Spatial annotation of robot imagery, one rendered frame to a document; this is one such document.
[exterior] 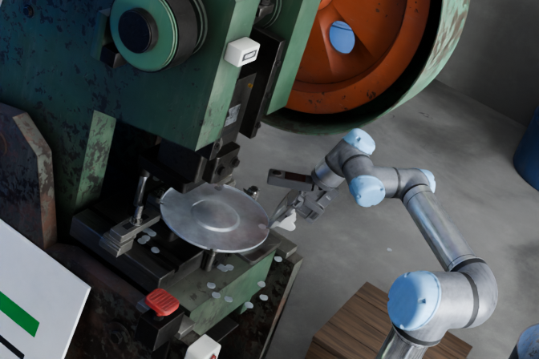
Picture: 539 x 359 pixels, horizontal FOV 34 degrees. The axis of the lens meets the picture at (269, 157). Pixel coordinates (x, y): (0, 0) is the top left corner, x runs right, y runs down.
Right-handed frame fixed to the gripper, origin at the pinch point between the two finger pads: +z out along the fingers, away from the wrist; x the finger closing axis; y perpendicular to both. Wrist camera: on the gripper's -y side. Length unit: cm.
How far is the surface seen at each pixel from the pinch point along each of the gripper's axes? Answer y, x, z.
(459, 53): 126, 307, 12
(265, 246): 0.5, -8.1, 1.6
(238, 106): -26.0, 3.2, -20.7
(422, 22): -2, 17, -62
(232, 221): -8.6, -2.6, 4.4
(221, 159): -22.0, -3.5, -9.5
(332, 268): 69, 95, 58
